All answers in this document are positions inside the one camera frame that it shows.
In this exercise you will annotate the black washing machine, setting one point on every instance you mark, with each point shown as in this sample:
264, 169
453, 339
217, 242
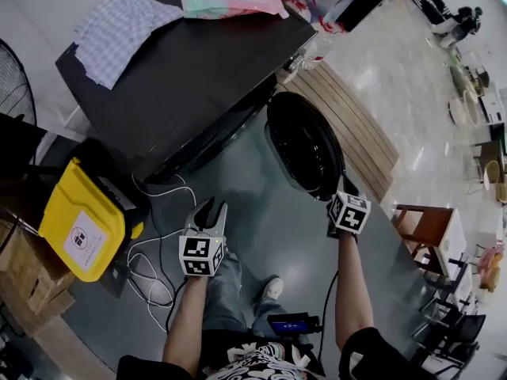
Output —
186, 81

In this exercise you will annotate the round white stool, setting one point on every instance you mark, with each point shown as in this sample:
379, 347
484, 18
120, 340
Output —
455, 109

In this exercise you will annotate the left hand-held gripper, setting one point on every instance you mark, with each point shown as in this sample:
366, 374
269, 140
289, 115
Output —
200, 253

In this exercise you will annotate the wooden slatted platform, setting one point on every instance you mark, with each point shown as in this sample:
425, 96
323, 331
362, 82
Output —
356, 125

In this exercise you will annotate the person's right forearm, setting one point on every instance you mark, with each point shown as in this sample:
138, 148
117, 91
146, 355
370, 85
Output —
352, 291

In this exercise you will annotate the black device with blue screen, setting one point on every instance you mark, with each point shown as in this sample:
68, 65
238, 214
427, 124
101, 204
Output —
291, 324

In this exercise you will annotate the person's black printed shirt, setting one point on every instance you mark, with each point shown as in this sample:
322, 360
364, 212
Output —
257, 358

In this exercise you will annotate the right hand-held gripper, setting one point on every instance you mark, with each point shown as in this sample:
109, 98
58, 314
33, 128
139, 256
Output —
350, 214

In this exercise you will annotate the person's grey jeans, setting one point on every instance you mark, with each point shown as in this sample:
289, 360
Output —
226, 291

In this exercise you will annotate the large black standing fan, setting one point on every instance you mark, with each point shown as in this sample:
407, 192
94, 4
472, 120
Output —
14, 85

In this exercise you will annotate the white flat panel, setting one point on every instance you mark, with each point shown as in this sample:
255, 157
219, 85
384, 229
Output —
453, 240

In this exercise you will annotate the checked cloth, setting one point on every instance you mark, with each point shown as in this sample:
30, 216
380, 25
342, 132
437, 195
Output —
119, 34

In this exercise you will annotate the person's left forearm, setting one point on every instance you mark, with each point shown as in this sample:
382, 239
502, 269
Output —
186, 323

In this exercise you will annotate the person's white shoe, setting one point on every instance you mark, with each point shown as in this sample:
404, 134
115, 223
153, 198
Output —
273, 289

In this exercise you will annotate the black chair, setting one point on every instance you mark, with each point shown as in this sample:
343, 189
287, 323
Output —
455, 331

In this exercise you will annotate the yellow and black floor sweeper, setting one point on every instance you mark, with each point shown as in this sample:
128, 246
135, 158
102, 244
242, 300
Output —
83, 220

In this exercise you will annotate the large clear water bottle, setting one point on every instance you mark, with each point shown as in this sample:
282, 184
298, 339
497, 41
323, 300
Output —
321, 48

